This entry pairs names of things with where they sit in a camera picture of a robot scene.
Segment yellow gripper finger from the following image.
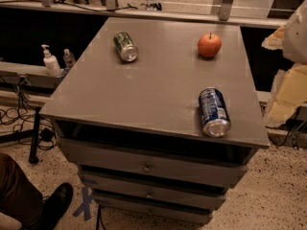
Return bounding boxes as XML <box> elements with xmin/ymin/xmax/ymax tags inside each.
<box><xmin>264</xmin><ymin>63</ymin><xmax>307</xmax><ymax>124</ymax></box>
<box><xmin>261</xmin><ymin>25</ymin><xmax>286</xmax><ymax>50</ymax></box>

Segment clear plastic bottle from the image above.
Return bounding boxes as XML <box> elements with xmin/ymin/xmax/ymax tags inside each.
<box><xmin>63</xmin><ymin>49</ymin><xmax>76</xmax><ymax>69</ymax></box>

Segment red apple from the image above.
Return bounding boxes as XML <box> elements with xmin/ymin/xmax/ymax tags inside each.
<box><xmin>198</xmin><ymin>33</ymin><xmax>222</xmax><ymax>58</ymax></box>

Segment black leather shoe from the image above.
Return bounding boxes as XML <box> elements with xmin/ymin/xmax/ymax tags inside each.
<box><xmin>19</xmin><ymin>182</ymin><xmax>73</xmax><ymax>230</ymax></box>

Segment green soda can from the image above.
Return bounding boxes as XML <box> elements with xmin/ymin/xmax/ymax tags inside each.
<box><xmin>113</xmin><ymin>31</ymin><xmax>138</xmax><ymax>62</ymax></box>

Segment black floor cables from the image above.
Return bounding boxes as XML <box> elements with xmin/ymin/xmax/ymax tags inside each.
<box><xmin>0</xmin><ymin>75</ymin><xmax>59</xmax><ymax>151</ymax></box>

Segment black stand leg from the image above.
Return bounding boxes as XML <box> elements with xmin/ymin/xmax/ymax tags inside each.
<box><xmin>29</xmin><ymin>107</ymin><xmax>40</xmax><ymax>164</ymax></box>

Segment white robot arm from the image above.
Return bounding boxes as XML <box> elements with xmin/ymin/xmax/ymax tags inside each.
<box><xmin>262</xmin><ymin>0</ymin><xmax>307</xmax><ymax>127</ymax></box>

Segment blue soda can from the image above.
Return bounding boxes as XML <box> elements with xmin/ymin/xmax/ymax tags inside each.
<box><xmin>199</xmin><ymin>87</ymin><xmax>231</xmax><ymax>137</ymax></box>

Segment grey drawer cabinet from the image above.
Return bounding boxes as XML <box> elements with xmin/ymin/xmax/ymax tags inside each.
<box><xmin>41</xmin><ymin>17</ymin><xmax>269</xmax><ymax>223</ymax></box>

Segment white pump bottle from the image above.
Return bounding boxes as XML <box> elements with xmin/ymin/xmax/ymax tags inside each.
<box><xmin>41</xmin><ymin>44</ymin><xmax>61</xmax><ymax>77</ymax></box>

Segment brown trouser leg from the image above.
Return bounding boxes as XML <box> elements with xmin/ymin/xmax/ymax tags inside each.
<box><xmin>0</xmin><ymin>153</ymin><xmax>43</xmax><ymax>225</ymax></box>

